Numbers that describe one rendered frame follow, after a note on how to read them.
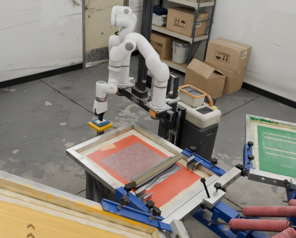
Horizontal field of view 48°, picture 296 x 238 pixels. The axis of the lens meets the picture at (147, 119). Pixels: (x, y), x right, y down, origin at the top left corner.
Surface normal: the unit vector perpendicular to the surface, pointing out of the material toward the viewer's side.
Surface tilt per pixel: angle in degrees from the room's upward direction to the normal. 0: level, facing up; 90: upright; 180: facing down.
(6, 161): 0
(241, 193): 0
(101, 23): 90
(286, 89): 90
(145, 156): 0
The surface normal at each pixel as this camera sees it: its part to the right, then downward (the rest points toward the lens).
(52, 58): 0.71, 0.40
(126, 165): 0.09, -0.86
